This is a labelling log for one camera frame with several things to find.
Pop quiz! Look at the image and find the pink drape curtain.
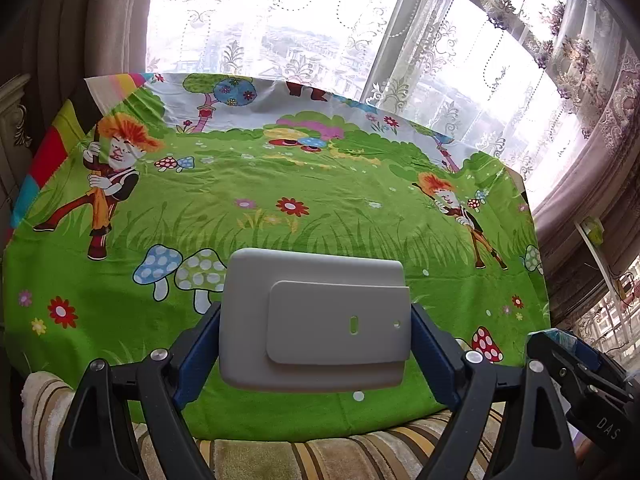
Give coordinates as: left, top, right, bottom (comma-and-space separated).
534, 46, 639, 324

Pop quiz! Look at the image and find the striped beige sofa cushion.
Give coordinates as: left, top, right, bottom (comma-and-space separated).
19, 368, 591, 480

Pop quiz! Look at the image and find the green tissue pack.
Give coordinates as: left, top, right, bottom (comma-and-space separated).
582, 216, 604, 247

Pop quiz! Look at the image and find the white lace curtain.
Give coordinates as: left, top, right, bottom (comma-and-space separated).
146, 0, 626, 205

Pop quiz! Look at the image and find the white plastic case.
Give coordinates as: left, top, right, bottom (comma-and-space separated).
219, 248, 411, 392

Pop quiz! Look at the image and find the green cartoon tablecloth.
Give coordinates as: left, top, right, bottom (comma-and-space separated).
0, 71, 551, 443

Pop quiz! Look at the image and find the white side table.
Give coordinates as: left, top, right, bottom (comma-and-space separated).
574, 218, 637, 340

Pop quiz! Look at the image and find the teal tissue pack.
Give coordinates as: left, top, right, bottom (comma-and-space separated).
546, 328, 598, 363

